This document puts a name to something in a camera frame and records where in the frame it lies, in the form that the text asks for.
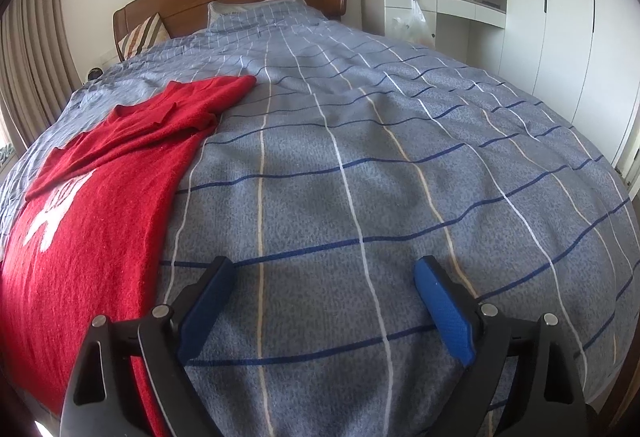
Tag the red knit sweater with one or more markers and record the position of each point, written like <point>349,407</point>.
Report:
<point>95,217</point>

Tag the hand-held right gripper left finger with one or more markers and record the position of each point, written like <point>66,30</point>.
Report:
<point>207,302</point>

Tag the striped cushion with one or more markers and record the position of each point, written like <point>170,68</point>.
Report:
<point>145,37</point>

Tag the clear plastic bag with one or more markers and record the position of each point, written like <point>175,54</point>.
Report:
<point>411,24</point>

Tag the beige curtain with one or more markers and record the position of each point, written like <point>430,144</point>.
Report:
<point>35,57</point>

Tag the blue plaid pillow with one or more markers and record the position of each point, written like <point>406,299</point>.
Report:
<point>260,12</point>

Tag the white wardrobe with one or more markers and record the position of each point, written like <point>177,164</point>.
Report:
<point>565,17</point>

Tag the white desk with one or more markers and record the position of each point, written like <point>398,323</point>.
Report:
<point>450,12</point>

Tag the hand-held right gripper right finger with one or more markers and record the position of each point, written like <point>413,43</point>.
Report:
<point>445,307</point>

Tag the blue plaid duvet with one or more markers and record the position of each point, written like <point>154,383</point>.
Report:
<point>375,167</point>

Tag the small round fan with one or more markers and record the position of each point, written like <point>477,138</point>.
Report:
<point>95,73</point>

